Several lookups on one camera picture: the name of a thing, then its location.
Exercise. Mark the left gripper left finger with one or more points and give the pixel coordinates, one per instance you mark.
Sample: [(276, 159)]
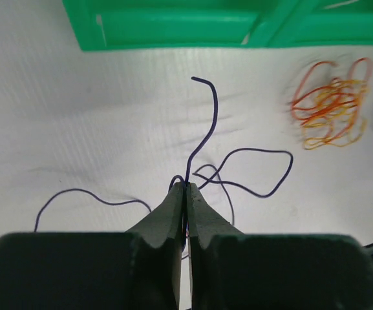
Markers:
[(135, 269)]

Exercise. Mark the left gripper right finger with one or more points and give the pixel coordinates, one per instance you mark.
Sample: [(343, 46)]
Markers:
[(233, 270)]

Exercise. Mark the green compartment tray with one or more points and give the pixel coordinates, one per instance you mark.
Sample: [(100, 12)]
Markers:
[(116, 25)]

